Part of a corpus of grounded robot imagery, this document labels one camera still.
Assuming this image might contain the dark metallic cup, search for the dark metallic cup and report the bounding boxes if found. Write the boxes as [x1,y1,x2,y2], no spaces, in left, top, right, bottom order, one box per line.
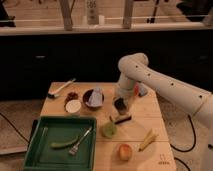
[114,98,127,115]

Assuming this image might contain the orange peach fruit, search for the orange peach fruit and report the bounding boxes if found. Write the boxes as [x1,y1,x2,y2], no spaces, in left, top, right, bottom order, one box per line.
[118,144,132,161]

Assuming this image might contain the light green cup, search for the light green cup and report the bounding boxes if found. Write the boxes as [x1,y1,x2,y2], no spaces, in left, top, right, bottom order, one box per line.
[101,122,117,138]

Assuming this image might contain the white small plate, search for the white small plate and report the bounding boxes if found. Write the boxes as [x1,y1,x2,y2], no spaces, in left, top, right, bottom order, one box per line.
[65,100,81,114]

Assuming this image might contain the silver fork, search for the silver fork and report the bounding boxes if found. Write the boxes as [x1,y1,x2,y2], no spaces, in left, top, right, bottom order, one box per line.
[69,127,92,156]

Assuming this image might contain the green cucumber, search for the green cucumber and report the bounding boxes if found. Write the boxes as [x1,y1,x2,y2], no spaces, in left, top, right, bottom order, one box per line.
[50,138,78,149]

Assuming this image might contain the green plastic tray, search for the green plastic tray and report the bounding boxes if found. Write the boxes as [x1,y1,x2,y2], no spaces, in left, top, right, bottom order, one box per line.
[23,116,96,171]

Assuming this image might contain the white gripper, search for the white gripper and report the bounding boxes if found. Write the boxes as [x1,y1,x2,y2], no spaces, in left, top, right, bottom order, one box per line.
[113,87,133,112]

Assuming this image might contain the black cable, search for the black cable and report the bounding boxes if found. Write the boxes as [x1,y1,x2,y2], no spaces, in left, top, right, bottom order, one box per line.
[169,114,198,153]

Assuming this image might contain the grey blue cloth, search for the grey blue cloth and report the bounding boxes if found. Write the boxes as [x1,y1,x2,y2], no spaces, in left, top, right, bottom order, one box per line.
[87,87,103,107]

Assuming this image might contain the orange bowl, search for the orange bowl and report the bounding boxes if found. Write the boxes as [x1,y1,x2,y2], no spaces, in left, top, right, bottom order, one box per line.
[134,84,139,96]

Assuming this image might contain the black scrubbing brush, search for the black scrubbing brush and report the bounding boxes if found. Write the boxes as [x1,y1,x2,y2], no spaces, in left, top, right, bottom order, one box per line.
[109,115,132,125]

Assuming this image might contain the yellow corn cob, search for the yellow corn cob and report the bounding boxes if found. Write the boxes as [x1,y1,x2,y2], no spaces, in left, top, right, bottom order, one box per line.
[139,130,158,151]

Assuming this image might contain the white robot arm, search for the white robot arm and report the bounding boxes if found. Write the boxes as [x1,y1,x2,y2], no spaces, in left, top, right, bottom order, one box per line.
[113,53,213,171]

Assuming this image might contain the dark brown bowl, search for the dark brown bowl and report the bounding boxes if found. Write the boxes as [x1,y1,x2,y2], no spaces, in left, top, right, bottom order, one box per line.
[82,89,105,111]

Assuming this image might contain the dark red berries cluster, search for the dark red berries cluster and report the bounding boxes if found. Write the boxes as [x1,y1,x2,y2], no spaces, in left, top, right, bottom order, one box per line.
[65,92,79,103]

